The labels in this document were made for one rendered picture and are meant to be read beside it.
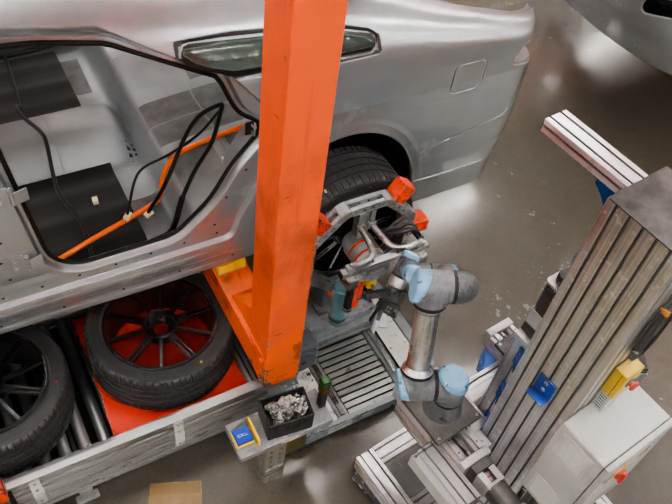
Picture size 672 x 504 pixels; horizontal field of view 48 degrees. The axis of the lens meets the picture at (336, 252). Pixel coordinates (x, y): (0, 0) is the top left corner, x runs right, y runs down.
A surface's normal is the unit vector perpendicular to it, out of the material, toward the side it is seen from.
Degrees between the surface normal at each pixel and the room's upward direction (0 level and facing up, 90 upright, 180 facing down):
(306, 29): 90
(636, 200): 0
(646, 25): 90
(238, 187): 90
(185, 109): 6
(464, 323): 0
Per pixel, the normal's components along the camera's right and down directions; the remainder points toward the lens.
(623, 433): 0.11, -0.65
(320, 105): 0.47, 0.70
